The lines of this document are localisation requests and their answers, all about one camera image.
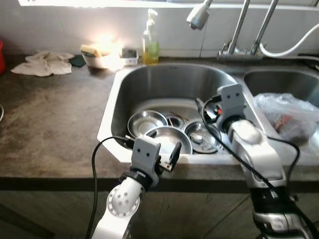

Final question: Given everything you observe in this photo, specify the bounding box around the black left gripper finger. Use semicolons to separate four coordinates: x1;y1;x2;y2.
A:
168;142;182;167

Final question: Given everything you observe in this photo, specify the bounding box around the steel sink drain strainer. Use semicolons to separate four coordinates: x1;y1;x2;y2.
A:
167;114;185;129

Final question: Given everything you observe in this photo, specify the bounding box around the stainless steel double sink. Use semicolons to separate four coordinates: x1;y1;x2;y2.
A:
97;62;319;167

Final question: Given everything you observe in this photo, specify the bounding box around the chrome sink faucet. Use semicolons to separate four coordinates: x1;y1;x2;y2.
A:
218;0;280;61

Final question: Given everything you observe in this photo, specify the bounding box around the clear plastic bag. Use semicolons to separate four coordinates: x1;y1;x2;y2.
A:
253;93;319;145

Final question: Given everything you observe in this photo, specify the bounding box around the reddish brown wrapped item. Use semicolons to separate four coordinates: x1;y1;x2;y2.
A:
277;114;302;140

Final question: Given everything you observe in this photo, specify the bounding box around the yellow dish soap pump bottle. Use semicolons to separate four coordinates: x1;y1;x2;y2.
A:
142;9;160;65

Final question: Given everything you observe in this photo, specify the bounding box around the grey faucet spray head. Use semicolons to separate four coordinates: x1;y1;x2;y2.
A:
186;0;212;30

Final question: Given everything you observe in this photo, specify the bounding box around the small clear plastic container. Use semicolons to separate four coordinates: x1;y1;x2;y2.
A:
121;48;139;66

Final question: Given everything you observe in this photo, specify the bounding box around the white sponge dish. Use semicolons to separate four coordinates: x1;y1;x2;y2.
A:
80;42;125;70

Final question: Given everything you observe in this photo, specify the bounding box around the wood grain base cabinet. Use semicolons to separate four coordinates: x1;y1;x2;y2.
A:
0;192;319;239

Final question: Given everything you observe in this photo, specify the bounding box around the yellow sponge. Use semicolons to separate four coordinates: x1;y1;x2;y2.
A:
81;44;103;56

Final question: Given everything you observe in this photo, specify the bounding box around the green scouring pad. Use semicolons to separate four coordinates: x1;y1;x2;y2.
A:
69;54;86;68

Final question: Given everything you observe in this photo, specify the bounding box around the white crumpled cloth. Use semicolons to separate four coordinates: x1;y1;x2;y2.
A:
11;50;74;78

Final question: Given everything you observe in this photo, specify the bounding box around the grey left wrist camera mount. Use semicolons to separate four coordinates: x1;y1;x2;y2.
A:
131;135;161;175

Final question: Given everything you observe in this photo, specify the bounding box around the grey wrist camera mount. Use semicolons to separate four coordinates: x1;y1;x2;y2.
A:
131;135;161;175
217;84;247;120

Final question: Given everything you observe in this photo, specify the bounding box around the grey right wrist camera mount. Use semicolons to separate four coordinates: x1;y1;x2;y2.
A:
217;84;247;120

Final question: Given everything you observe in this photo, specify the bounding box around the white flexible hose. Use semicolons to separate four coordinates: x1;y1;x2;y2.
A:
259;22;319;58

